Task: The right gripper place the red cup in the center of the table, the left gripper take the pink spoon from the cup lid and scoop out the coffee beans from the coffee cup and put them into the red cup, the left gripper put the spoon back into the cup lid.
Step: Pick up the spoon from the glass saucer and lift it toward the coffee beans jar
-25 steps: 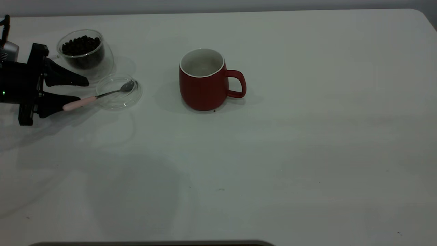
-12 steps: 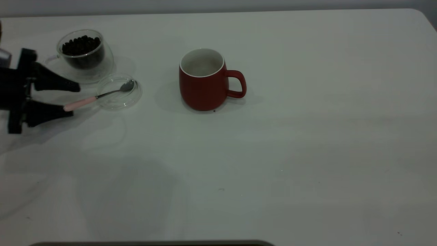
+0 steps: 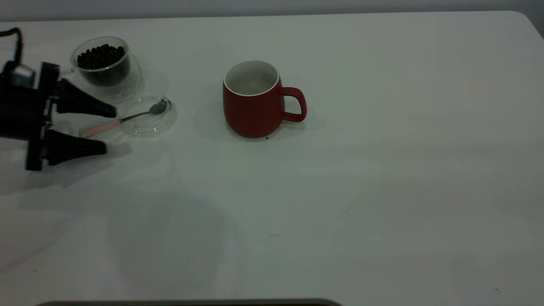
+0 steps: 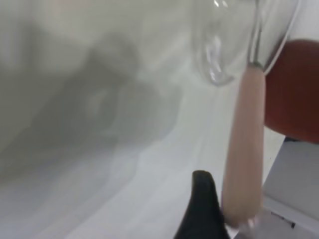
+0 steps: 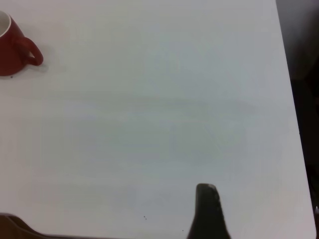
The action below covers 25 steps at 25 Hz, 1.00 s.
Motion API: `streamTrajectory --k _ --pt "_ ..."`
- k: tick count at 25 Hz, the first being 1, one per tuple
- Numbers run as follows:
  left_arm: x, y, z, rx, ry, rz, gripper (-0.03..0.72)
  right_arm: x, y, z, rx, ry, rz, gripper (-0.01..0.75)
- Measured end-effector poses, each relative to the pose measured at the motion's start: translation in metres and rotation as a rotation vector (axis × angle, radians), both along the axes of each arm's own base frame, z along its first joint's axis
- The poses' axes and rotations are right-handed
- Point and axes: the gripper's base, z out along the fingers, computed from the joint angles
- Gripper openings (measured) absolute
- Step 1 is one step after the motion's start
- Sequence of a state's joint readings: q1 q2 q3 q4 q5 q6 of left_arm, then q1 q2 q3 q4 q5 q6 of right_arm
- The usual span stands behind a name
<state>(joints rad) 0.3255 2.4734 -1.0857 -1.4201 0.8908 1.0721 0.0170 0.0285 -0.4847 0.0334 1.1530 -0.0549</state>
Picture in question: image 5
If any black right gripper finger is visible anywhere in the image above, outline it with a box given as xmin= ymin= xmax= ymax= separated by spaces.
xmin=186 ymin=183 xmax=233 ymax=239

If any red ceramic mug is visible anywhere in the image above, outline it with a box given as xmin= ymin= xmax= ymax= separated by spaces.
xmin=0 ymin=10 xmax=44 ymax=77

